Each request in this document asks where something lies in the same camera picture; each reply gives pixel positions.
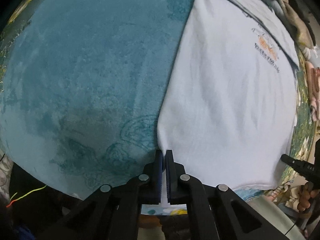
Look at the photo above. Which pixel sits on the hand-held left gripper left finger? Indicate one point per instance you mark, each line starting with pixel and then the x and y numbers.
pixel 159 172

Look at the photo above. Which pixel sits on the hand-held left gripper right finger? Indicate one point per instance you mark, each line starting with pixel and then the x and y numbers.
pixel 169 172

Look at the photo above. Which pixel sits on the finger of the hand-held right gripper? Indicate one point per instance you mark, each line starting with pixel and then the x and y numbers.
pixel 291 160

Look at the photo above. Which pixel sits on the light blue t-shirt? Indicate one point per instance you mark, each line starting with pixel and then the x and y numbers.
pixel 225 105

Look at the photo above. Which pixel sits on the person's right hand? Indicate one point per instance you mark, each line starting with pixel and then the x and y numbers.
pixel 305 197

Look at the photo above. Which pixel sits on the pale grey cloth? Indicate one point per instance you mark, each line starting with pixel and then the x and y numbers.
pixel 270 212

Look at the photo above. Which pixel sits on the pink garment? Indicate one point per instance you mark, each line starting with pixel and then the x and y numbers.
pixel 315 90

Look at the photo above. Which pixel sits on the teal floral blanket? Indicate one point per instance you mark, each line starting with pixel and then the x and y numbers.
pixel 87 67

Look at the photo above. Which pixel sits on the beige fleece garment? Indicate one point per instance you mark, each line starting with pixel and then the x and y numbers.
pixel 297 27

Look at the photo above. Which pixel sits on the grey patterned cloth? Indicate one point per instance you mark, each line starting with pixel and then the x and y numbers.
pixel 5 175

